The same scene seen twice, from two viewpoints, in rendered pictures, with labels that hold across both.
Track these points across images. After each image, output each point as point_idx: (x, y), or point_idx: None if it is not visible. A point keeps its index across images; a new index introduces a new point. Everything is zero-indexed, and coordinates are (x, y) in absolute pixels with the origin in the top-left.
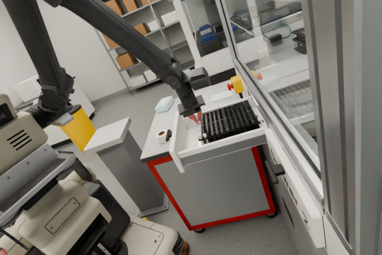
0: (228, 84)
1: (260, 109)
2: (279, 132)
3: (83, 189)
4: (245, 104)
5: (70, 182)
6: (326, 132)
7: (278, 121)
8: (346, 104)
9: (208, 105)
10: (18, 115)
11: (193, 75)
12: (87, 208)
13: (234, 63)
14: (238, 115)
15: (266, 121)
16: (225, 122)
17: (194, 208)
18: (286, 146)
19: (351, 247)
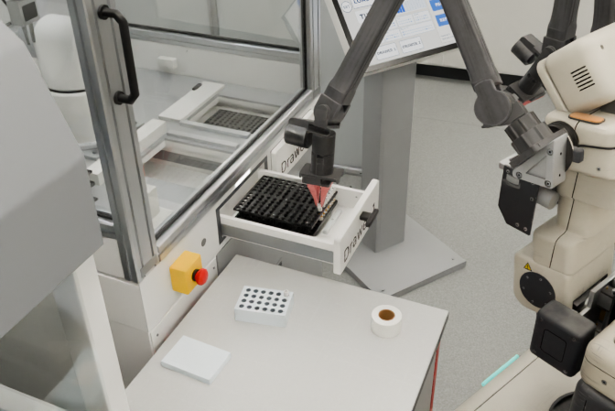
0: (202, 269)
1: (259, 156)
2: (286, 115)
3: (533, 241)
4: (244, 202)
5: (551, 234)
6: (314, 39)
7: (275, 121)
8: (318, 16)
9: (243, 359)
10: (556, 110)
11: (307, 119)
12: (529, 245)
13: (164, 247)
14: (268, 194)
15: (264, 159)
16: (291, 193)
17: None
18: (293, 111)
19: (319, 84)
